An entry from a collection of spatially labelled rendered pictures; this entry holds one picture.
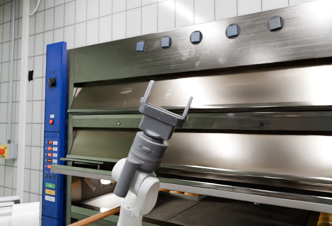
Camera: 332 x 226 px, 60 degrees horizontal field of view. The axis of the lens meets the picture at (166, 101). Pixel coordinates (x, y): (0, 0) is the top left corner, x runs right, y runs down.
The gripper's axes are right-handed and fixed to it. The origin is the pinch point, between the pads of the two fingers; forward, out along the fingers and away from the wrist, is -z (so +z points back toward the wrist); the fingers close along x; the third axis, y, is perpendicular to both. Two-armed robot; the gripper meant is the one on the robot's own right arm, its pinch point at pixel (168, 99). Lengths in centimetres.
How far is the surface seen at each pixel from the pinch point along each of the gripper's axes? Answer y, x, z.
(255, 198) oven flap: 26, -37, 23
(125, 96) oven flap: 72, 29, 14
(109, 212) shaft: 64, 14, 71
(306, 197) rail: 20, -50, 14
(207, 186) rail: 33.2, -22.3, 27.8
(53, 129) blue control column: 89, 68, 52
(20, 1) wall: 120, 137, -14
